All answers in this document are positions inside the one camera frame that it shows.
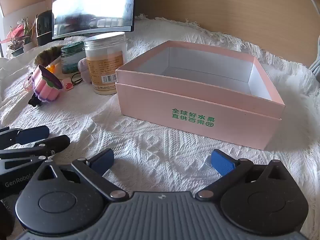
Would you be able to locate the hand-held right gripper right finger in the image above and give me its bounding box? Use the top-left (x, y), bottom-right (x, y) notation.
top-left (195, 149), bottom-right (289, 202)

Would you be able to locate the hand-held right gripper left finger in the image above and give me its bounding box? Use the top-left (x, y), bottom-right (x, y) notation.
top-left (30, 148), bottom-right (128, 202)

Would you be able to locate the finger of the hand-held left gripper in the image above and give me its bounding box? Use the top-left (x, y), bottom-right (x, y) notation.
top-left (0, 125), bottom-right (50, 147)
top-left (0, 135), bottom-right (70, 171)

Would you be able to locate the black cord with charm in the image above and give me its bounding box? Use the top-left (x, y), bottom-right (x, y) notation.
top-left (71, 72), bottom-right (84, 84)

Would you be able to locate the pink cardboard box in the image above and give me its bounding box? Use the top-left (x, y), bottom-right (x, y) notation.
top-left (115, 40), bottom-right (285, 151)

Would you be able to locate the lilac plush toy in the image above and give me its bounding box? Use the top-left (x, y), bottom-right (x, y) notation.
top-left (78, 57), bottom-right (91, 83)

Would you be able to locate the pink purple cupcake plush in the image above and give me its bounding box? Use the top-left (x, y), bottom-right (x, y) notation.
top-left (24, 65), bottom-right (64, 107)

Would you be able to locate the white knitted blanket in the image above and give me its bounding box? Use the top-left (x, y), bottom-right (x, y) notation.
top-left (0, 14), bottom-right (320, 240)

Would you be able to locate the brown furry plush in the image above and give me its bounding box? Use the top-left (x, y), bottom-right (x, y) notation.
top-left (34, 45), bottom-right (66, 67)

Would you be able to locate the glass jar green lid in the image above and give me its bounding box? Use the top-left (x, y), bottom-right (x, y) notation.
top-left (60, 41), bottom-right (86, 75)

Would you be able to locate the clear jar silver lid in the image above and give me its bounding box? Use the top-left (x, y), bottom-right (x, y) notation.
top-left (84, 32), bottom-right (127, 95)

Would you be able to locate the pink leaf potted plant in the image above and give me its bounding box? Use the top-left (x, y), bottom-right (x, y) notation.
top-left (0, 25), bottom-right (25, 57)

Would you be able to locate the green potted plant white pot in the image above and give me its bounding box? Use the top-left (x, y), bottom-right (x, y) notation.
top-left (17, 17), bottom-right (38, 52)

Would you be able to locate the black cylinder device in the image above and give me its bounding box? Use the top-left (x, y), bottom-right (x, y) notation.
top-left (36, 10), bottom-right (54, 46)

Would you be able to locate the black computer monitor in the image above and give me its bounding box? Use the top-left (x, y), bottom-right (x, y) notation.
top-left (52, 0), bottom-right (137, 40)

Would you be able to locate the grey cable bundle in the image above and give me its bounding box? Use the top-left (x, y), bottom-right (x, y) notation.
top-left (308, 52), bottom-right (320, 77)

